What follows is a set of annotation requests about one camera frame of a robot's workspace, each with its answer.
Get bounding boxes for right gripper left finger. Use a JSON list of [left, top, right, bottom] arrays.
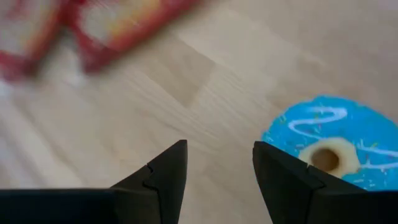
[[110, 139, 188, 224]]

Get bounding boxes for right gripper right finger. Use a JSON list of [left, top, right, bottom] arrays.
[[252, 141, 371, 224]]

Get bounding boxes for blue frosted toy donut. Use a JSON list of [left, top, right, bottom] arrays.
[[261, 95, 398, 191]]

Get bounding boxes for red snack packet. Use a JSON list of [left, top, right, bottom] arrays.
[[62, 0, 203, 75], [0, 0, 65, 82]]

